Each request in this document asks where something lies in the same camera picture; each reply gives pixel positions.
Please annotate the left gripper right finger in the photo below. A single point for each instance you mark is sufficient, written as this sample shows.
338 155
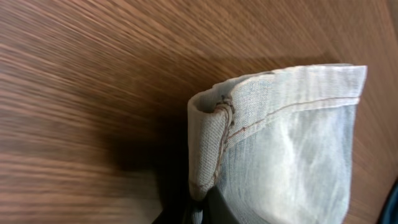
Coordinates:
216 210

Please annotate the dark blue t-shirt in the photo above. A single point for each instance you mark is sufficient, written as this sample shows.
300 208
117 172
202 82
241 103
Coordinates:
389 212

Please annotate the light blue denim shorts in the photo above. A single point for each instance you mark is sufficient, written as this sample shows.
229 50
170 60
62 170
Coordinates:
278 144

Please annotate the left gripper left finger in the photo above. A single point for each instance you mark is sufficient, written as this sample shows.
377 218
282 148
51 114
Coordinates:
177 212

